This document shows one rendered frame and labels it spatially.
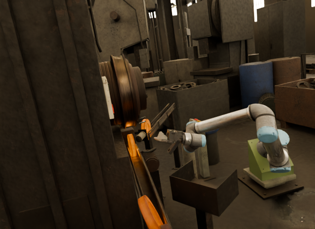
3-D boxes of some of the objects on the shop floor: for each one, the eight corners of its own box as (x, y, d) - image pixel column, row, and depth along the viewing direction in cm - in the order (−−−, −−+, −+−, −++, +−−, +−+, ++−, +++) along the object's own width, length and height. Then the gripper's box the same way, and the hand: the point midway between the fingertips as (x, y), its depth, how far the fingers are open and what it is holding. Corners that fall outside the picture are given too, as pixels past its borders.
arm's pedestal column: (272, 169, 256) (272, 162, 254) (303, 187, 218) (303, 179, 216) (237, 179, 248) (237, 171, 246) (264, 200, 210) (263, 191, 208)
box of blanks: (182, 138, 384) (175, 89, 367) (156, 128, 457) (150, 86, 440) (231, 122, 429) (228, 77, 412) (201, 115, 501) (197, 76, 484)
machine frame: (9, 367, 117) (-146, -47, 78) (50, 224, 220) (-7, 15, 182) (158, 313, 131) (90, -60, 92) (132, 202, 234) (94, 4, 196)
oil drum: (281, 110, 456) (280, 60, 436) (261, 104, 512) (258, 60, 493) (309, 103, 467) (308, 55, 447) (286, 99, 524) (285, 56, 504)
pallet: (337, 70, 781) (337, 60, 774) (311, 74, 779) (311, 64, 772) (311, 68, 898) (311, 59, 891) (289, 72, 897) (289, 63, 890)
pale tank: (149, 88, 1014) (131, -33, 915) (145, 86, 1102) (128, -25, 1003) (170, 84, 1032) (154, -35, 933) (165, 83, 1119) (150, -27, 1020)
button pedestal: (202, 183, 250) (195, 124, 236) (193, 173, 273) (187, 118, 259) (217, 179, 253) (211, 121, 240) (207, 169, 276) (201, 116, 262)
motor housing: (153, 219, 206) (143, 159, 195) (148, 205, 227) (138, 150, 216) (168, 215, 209) (159, 156, 197) (161, 201, 230) (153, 147, 218)
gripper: (182, 130, 181) (153, 127, 176) (186, 133, 173) (156, 130, 167) (180, 141, 183) (152, 139, 177) (183, 145, 174) (154, 142, 169)
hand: (155, 139), depth 173 cm, fingers closed
